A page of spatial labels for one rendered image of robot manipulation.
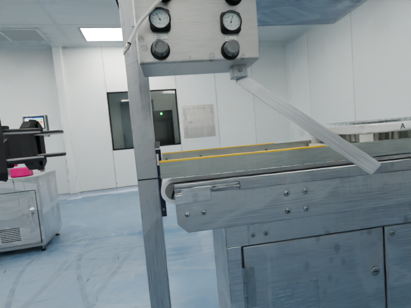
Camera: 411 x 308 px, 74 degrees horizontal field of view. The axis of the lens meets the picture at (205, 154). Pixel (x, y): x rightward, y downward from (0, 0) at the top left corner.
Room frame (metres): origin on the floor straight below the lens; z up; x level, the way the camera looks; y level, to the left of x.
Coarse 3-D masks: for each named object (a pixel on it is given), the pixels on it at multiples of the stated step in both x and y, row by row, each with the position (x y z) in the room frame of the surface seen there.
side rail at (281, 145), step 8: (272, 144) 0.83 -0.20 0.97; (280, 144) 0.83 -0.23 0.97; (288, 144) 0.83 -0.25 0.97; (296, 144) 0.84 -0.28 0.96; (304, 144) 0.84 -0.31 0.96; (184, 152) 0.79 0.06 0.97; (192, 152) 0.79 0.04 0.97; (200, 152) 0.80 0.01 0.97; (208, 152) 0.80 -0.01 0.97; (216, 152) 0.80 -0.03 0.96; (224, 152) 0.81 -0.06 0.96; (232, 152) 0.81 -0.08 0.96; (240, 152) 0.81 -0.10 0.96
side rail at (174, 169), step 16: (352, 144) 0.57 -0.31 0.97; (368, 144) 0.57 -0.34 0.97; (384, 144) 0.58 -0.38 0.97; (400, 144) 0.58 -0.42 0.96; (192, 160) 0.52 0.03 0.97; (208, 160) 0.53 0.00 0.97; (224, 160) 0.53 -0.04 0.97; (240, 160) 0.54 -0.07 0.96; (256, 160) 0.54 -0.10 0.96; (272, 160) 0.54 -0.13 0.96; (288, 160) 0.55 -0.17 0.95; (304, 160) 0.55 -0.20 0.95; (320, 160) 0.56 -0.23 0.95; (336, 160) 0.56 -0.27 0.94; (176, 176) 0.52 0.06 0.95
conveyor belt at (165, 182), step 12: (384, 156) 0.60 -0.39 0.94; (396, 156) 0.60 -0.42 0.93; (408, 156) 0.60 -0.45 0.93; (264, 168) 0.57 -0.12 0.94; (276, 168) 0.56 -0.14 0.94; (288, 168) 0.57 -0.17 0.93; (300, 168) 0.57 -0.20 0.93; (168, 180) 0.53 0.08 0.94; (180, 180) 0.54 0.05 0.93; (192, 180) 0.54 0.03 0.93
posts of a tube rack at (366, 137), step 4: (312, 136) 0.82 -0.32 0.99; (360, 136) 0.61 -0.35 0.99; (364, 136) 0.60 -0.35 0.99; (368, 136) 0.60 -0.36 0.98; (372, 136) 0.60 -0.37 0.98; (312, 140) 0.82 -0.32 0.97; (316, 140) 0.81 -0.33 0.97; (360, 140) 0.61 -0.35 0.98; (364, 140) 0.60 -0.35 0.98; (368, 140) 0.60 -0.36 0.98; (372, 140) 0.60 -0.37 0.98
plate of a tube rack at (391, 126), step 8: (328, 128) 0.73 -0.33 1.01; (336, 128) 0.69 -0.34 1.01; (344, 128) 0.66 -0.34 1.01; (352, 128) 0.63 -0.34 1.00; (360, 128) 0.61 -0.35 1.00; (368, 128) 0.60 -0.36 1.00; (376, 128) 0.60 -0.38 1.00; (384, 128) 0.60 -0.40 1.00; (392, 128) 0.60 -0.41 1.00; (400, 128) 0.61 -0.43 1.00; (408, 128) 0.61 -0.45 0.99
